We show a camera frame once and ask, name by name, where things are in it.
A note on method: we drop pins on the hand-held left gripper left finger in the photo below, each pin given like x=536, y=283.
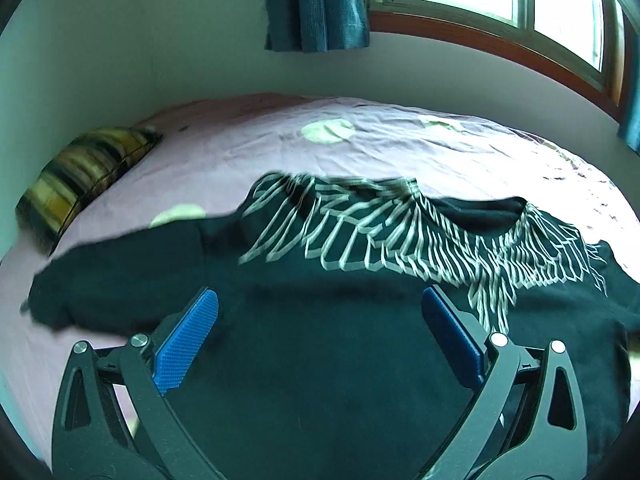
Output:
x=187, y=340

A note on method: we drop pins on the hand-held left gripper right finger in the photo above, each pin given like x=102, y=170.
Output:
x=452, y=340

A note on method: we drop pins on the black t-shirt white wing print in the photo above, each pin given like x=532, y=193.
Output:
x=325, y=335

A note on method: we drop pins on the yellow black striped pillow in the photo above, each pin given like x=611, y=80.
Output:
x=85, y=175

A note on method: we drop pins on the pink dotted bedsheet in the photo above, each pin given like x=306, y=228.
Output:
x=375, y=160

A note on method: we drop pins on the blue curtain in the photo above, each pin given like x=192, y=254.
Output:
x=320, y=5
x=631, y=110

